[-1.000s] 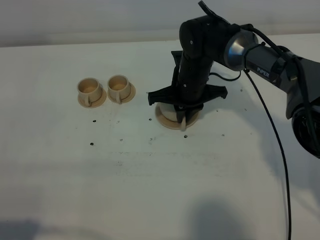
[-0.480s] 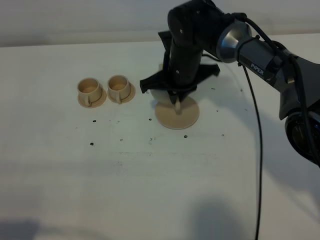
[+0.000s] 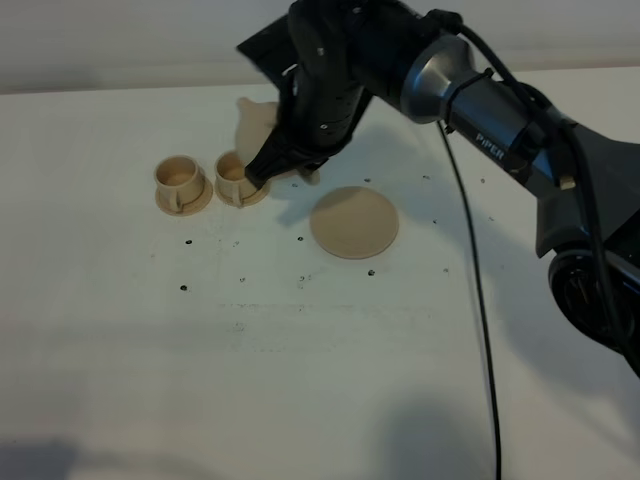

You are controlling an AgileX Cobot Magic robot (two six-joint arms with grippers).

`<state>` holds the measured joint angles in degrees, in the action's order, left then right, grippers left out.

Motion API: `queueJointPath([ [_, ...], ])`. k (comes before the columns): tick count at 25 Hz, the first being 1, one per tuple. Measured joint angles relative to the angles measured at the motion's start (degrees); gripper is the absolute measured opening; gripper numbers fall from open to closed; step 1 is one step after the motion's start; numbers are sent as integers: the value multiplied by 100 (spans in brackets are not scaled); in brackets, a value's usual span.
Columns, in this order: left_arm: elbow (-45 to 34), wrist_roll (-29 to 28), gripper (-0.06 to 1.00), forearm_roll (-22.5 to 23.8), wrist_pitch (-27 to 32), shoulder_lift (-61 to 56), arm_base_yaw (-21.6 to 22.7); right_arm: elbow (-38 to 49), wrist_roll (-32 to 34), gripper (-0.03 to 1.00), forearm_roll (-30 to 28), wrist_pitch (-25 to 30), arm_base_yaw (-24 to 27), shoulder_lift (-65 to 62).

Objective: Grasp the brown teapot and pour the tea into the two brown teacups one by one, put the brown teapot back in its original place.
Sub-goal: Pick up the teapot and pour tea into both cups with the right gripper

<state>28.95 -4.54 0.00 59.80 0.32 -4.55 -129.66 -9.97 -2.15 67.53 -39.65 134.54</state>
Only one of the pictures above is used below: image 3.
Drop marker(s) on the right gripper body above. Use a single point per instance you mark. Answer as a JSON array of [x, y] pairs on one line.
[[305, 55]]

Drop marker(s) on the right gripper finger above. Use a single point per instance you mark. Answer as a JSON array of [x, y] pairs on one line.
[[280, 154]]

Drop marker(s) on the beige ceramic teapot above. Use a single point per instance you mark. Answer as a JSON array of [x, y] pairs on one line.
[[255, 124]]

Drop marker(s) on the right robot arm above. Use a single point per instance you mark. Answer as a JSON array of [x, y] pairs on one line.
[[432, 68]]

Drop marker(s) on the beige teapot saucer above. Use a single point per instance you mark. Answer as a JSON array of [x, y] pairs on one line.
[[354, 223]]

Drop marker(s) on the right teacup saucer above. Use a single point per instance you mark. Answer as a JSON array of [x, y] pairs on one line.
[[239, 193]]

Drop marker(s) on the teacup saucer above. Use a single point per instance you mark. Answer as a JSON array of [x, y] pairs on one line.
[[239, 193], [197, 201]]

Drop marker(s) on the right beige teacup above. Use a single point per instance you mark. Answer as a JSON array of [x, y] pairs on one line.
[[229, 166]]

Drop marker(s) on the beige teacup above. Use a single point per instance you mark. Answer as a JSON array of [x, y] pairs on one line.
[[180, 183], [229, 166]]

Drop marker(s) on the left teacup saucer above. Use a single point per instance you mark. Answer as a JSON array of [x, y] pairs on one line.
[[197, 201]]

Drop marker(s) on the left beige teacup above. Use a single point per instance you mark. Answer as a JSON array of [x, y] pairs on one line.
[[180, 183]]

